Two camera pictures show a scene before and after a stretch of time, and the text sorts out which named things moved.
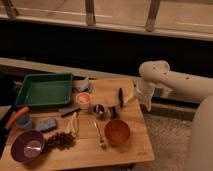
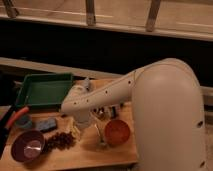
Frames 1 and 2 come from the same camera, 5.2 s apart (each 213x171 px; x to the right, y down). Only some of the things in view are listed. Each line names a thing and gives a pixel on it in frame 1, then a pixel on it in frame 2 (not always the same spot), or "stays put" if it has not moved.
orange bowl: (117, 131) stays put
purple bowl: (28, 146) stays put
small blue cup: (23, 122) stays put
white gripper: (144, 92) to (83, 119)
